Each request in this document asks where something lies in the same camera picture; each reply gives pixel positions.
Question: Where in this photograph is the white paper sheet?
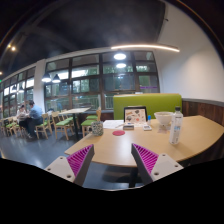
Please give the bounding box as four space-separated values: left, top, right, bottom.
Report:
102 119 125 130

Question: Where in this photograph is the large dark-framed window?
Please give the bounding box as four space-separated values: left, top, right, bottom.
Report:
0 50 160 118

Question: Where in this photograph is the flat round red coaster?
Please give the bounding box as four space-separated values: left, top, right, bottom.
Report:
112 129 126 137

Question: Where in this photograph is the person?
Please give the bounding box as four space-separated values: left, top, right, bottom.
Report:
23 99 44 139
15 104 29 129

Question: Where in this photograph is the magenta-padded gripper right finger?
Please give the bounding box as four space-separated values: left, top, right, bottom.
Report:
130 143 185 186

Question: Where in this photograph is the green upholstered bench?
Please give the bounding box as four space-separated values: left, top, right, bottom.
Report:
112 93 183 121

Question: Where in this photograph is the wooden green-seated chairs group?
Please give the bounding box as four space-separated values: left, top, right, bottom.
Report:
0 106 103 141

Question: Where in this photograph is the light wooden dining table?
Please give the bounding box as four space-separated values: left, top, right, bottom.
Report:
58 107 92 141

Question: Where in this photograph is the small dark grey box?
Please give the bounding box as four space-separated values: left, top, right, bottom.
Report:
122 123 135 131

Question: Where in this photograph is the speckled black-and-white cup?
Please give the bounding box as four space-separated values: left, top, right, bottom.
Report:
90 120 105 137

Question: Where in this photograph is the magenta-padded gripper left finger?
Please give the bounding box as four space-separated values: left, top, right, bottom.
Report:
44 143 95 187

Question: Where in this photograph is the round pendant lamps group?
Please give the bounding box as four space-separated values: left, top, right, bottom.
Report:
16 49 128 94

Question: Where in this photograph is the long curved ceiling light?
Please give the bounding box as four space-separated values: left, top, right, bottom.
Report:
110 43 181 53

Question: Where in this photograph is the white bowl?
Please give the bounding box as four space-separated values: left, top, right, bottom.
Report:
153 111 175 127

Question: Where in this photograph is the clear black-capped drink bottle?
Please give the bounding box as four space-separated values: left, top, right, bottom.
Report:
168 106 184 145

